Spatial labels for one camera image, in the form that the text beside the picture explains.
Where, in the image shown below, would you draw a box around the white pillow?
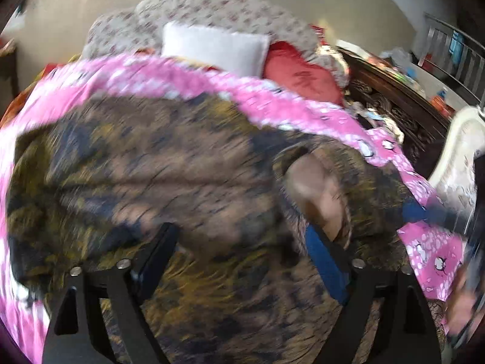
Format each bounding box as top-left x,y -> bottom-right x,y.
161,22 -> 270,77

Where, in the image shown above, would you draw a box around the black yellow patterned garment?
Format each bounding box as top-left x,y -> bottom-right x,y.
6,95 -> 416,363

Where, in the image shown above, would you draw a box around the floral grey bedding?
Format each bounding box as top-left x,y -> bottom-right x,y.
81,0 -> 350,89

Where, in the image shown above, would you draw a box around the dark carved wooden headboard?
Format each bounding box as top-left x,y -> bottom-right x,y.
337,48 -> 450,178

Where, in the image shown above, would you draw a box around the person's right hand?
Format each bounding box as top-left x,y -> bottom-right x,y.
445,265 -> 484,335

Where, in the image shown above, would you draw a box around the red cushion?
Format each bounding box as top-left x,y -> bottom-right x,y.
262,41 -> 343,106

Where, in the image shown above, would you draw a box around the pink penguin blanket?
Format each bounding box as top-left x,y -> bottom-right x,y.
1,53 -> 463,363

